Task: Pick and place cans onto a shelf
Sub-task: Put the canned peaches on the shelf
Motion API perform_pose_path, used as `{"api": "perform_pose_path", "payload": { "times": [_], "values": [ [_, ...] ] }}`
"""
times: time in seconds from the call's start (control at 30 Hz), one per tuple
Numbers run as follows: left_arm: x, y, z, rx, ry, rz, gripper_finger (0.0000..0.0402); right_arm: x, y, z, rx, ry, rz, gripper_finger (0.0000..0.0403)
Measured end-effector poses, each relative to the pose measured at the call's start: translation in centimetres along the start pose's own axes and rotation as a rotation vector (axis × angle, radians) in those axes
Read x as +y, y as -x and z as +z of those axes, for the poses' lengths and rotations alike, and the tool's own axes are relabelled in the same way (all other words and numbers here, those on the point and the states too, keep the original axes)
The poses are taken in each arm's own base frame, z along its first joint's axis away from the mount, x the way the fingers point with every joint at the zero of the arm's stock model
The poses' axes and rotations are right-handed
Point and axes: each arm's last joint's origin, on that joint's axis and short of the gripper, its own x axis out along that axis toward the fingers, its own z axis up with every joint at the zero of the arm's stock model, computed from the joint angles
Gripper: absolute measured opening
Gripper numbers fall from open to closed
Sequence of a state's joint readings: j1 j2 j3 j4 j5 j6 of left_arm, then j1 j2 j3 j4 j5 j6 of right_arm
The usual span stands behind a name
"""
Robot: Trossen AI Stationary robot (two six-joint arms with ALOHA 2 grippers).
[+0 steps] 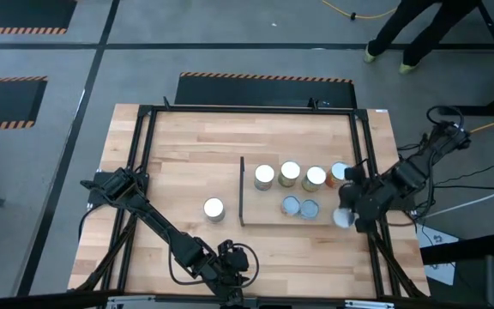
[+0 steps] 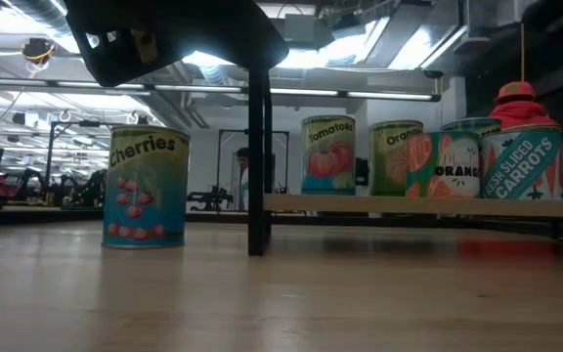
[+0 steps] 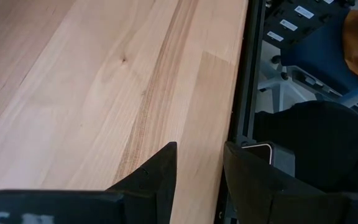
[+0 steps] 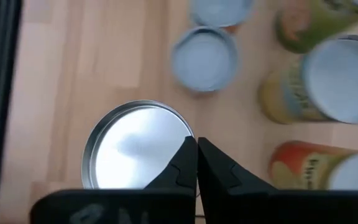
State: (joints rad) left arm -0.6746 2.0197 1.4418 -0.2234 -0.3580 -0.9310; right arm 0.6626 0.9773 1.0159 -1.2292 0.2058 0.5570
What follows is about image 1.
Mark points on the wooden shelf with black frame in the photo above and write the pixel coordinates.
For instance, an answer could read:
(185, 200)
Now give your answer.
(268, 210)

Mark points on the black hazard-striped floor mat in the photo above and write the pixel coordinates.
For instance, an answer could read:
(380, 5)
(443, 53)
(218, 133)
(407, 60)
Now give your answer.
(264, 92)
(2, 103)
(19, 15)

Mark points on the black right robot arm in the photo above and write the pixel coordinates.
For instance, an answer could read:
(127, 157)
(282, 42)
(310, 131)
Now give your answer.
(414, 176)

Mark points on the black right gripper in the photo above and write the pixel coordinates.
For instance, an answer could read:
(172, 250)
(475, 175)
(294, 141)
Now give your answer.
(377, 195)

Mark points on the white paper sheet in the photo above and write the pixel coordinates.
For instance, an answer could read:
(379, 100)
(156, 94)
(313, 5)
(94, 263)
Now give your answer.
(435, 240)

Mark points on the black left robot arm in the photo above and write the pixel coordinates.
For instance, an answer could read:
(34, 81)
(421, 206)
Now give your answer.
(157, 219)

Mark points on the peaches can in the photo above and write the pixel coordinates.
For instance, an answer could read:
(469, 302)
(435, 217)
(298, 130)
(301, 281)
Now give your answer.
(342, 218)

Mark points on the green oranges can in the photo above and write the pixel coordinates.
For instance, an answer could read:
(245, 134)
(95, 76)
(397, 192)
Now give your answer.
(290, 170)

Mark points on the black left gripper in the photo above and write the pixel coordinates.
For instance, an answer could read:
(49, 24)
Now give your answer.
(230, 268)

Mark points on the black aluminium table frame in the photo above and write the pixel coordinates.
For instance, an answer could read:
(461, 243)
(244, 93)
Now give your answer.
(251, 110)

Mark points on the tomatoes can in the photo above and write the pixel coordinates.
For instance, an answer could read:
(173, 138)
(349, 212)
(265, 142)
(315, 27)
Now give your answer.
(264, 173)

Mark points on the tall carrots can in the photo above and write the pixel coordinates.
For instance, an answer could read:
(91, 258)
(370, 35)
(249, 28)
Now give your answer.
(315, 175)

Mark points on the person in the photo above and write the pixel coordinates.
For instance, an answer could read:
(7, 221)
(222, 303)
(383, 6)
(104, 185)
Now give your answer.
(427, 30)

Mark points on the short mandarin oranges can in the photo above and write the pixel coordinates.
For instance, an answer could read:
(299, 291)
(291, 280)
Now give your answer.
(290, 205)

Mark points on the blue cherries can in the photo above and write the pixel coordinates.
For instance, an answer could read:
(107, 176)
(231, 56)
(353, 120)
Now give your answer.
(213, 207)

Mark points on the short fresh sliced carrots can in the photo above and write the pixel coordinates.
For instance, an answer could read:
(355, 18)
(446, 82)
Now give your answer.
(309, 209)

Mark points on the orange pineapple can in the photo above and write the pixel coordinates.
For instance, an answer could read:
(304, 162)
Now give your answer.
(337, 171)

